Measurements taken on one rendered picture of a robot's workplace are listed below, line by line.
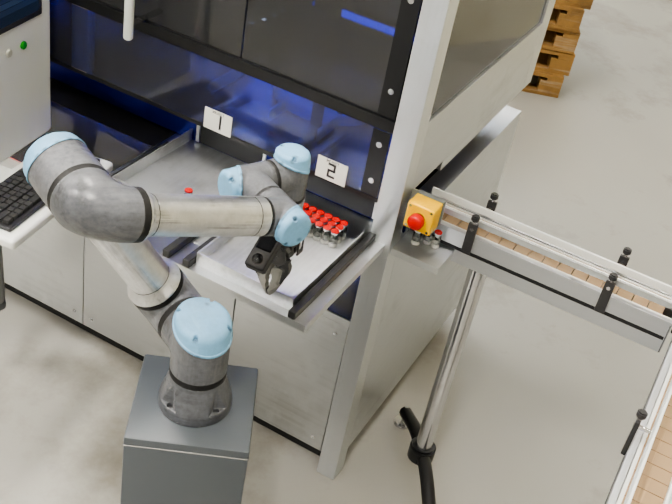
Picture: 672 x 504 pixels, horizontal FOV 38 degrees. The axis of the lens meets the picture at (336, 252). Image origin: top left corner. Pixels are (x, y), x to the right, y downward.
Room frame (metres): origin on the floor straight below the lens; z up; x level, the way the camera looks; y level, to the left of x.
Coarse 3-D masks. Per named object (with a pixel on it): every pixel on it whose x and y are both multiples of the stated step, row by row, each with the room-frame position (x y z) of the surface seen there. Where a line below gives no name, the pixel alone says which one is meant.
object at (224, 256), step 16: (224, 240) 1.88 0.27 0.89; (240, 240) 1.90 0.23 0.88; (256, 240) 1.91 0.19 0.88; (304, 240) 1.95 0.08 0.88; (352, 240) 2.00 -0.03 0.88; (208, 256) 1.81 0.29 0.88; (224, 256) 1.83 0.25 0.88; (240, 256) 1.84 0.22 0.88; (304, 256) 1.89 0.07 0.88; (320, 256) 1.90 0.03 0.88; (336, 256) 1.92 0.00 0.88; (224, 272) 1.75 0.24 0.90; (240, 272) 1.73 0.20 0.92; (304, 272) 1.83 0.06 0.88; (320, 272) 1.79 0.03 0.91; (256, 288) 1.71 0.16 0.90; (288, 288) 1.75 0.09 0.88; (304, 288) 1.72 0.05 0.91; (288, 304) 1.68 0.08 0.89
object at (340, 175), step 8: (320, 160) 2.09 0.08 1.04; (328, 160) 2.08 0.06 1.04; (320, 168) 2.09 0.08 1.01; (328, 168) 2.08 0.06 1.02; (336, 168) 2.07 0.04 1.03; (344, 168) 2.06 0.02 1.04; (320, 176) 2.08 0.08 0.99; (336, 176) 2.07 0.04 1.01; (344, 176) 2.06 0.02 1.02; (344, 184) 2.06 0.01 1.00
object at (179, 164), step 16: (176, 144) 2.26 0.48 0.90; (192, 144) 2.30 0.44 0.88; (144, 160) 2.13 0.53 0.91; (160, 160) 2.18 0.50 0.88; (176, 160) 2.20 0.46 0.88; (192, 160) 2.22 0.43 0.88; (208, 160) 2.23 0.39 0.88; (224, 160) 2.25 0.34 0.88; (112, 176) 2.01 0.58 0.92; (128, 176) 2.07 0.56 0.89; (144, 176) 2.09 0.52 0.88; (160, 176) 2.11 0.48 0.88; (176, 176) 2.12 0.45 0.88; (192, 176) 2.14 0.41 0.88; (208, 176) 2.15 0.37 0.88; (160, 192) 2.04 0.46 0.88; (176, 192) 2.05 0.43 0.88; (208, 192) 2.08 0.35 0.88
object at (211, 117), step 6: (210, 108) 2.21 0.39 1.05; (204, 114) 2.22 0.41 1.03; (210, 114) 2.21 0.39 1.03; (216, 114) 2.20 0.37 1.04; (222, 114) 2.20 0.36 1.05; (204, 120) 2.22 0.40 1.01; (210, 120) 2.21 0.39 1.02; (216, 120) 2.20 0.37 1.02; (222, 120) 2.20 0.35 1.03; (228, 120) 2.19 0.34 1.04; (204, 126) 2.22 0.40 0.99; (210, 126) 2.21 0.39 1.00; (216, 126) 2.20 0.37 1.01; (222, 126) 2.20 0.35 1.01; (228, 126) 2.19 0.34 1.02; (222, 132) 2.20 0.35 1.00; (228, 132) 2.19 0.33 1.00
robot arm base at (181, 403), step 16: (176, 384) 1.39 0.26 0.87; (224, 384) 1.43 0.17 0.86; (160, 400) 1.40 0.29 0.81; (176, 400) 1.38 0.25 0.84; (192, 400) 1.38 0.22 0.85; (208, 400) 1.39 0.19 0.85; (224, 400) 1.41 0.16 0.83; (176, 416) 1.37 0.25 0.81; (192, 416) 1.37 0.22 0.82; (208, 416) 1.38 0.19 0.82; (224, 416) 1.41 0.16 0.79
